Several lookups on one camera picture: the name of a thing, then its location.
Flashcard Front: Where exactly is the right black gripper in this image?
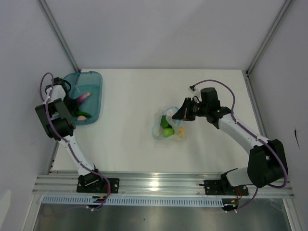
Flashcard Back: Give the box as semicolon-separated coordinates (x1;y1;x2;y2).
172;98;209;122

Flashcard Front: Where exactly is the yellow toy lemon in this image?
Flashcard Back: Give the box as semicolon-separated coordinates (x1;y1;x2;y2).
178;127;186;138

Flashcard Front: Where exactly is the light green toy cucumber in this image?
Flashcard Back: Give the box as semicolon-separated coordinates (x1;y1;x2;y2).
160;115;172;129

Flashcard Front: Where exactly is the clear zip top bag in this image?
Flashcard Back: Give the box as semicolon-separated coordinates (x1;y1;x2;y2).
152;106;187;141

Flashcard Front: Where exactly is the green toy bell pepper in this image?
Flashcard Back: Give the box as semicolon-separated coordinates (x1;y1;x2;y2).
158;128;175;138

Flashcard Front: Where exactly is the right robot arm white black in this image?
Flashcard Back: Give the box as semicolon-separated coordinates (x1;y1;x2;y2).
172;88;288;194

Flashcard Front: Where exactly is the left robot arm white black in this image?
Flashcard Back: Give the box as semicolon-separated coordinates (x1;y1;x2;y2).
35;72;111;193

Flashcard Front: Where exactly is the pink toy food piece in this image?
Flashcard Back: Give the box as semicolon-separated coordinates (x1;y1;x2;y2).
77;115;87;121

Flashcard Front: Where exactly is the purple toy eggplant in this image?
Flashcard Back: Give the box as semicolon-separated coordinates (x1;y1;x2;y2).
77;92;92;104

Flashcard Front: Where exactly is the dark green toy chili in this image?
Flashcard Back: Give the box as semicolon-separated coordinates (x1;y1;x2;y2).
75;111;92;118

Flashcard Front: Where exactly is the teal plastic bin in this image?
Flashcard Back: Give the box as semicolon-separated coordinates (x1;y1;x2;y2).
64;71;103;126

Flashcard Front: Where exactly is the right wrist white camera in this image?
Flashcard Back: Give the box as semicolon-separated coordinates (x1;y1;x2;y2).
189;85;200;98

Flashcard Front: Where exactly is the right aluminium frame post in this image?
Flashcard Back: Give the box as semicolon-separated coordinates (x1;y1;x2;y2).
245;0;296;75

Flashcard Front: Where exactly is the aluminium frame post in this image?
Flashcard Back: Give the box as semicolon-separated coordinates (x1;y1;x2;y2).
37;0;80;73
245;0;296;75

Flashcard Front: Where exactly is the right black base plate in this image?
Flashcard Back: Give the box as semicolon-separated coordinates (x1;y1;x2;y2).
199;180;249;196

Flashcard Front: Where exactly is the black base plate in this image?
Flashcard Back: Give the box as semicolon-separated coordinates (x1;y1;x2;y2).
76;176;119;193
199;180;249;196

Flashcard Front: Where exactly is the aluminium mounting rail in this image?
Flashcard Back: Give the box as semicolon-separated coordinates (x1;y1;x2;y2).
32;170;295;199

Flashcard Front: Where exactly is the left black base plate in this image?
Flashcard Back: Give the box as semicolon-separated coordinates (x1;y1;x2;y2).
76;176;119;193

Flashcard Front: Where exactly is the white slotted cable duct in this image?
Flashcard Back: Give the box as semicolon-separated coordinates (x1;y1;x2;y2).
42;194;224;207

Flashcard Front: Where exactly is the left aluminium frame post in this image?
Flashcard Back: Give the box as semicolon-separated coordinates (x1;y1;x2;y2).
37;0;80;73

